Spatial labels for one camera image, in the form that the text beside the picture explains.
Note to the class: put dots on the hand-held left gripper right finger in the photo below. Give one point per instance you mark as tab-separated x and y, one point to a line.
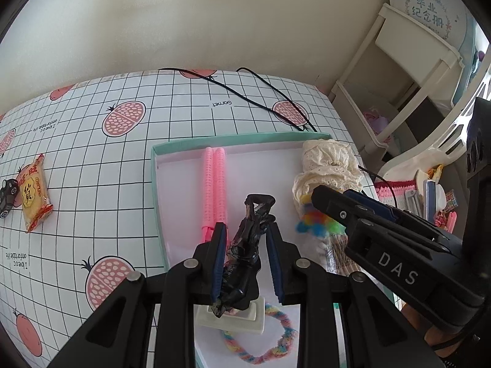
275	264

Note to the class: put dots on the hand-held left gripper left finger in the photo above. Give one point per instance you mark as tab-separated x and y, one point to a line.
218	260

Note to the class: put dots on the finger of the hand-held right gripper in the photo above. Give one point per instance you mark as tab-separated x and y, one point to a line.
333	207
376	205

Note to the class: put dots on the colourful pompom toy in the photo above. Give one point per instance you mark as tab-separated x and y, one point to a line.
314	222

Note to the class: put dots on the black figurine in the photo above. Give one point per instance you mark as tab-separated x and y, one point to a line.
245	260

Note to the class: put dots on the small white frame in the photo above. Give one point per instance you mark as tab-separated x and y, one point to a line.
253	320

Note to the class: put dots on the teal cardboard tray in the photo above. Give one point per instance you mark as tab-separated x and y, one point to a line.
184	199

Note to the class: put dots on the person's right hand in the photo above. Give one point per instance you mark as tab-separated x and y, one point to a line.
437	339

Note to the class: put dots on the pink white crochet cloth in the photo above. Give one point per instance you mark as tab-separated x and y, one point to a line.
395	189

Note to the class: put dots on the cream lace scrunchie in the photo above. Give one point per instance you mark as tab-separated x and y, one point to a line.
326	161

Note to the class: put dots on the grey blue phone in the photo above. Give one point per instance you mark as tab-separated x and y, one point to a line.
430	199

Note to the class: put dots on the pink hair roller pair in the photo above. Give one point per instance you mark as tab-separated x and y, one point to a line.
214	184

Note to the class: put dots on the pink plastic toy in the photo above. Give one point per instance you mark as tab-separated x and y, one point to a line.
374	119

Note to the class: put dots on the checkered fruit print tablecloth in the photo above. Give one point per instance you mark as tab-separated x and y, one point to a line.
96	161

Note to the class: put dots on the white shelf unit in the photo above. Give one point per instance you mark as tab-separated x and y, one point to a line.
414	38

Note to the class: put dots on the orange snack packet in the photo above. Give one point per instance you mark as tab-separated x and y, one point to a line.
34	195

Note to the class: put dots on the white printed album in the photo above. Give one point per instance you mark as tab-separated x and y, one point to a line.
429	7

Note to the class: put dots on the black toy car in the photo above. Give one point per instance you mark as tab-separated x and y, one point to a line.
7	199

